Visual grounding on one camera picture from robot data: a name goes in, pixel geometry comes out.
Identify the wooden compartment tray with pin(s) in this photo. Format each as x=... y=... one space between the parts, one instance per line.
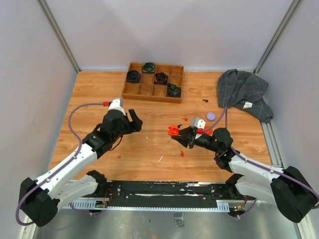
x=146 y=90

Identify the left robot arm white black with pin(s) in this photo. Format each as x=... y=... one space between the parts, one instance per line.
x=40 y=199

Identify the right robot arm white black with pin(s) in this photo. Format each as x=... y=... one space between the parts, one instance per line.
x=286 y=189

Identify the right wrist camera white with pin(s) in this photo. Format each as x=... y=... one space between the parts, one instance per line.
x=198 y=123

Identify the rolled dark belt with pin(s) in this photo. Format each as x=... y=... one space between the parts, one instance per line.
x=133 y=76
x=161 y=78

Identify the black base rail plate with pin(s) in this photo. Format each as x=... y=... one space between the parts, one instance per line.
x=163 y=194

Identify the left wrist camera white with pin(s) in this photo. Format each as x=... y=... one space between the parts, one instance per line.
x=117 y=104

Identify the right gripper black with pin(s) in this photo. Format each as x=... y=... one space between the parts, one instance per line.
x=185 y=136

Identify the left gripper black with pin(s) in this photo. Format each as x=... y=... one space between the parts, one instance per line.
x=132 y=126

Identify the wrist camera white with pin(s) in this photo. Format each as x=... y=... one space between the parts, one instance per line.
x=198 y=123
x=117 y=104

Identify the orange earbud charging case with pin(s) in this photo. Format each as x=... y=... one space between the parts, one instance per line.
x=173 y=130

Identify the lilac earbud charging case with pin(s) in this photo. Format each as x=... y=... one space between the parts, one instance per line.
x=210 y=116

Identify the rolled dark belt left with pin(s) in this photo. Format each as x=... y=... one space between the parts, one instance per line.
x=133 y=76

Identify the rolled green belt top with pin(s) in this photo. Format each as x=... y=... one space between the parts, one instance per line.
x=149 y=68

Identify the rolled dark belt centre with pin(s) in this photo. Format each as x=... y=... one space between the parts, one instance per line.
x=161 y=78

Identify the grey checked cloth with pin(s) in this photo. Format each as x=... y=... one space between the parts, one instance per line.
x=244 y=90

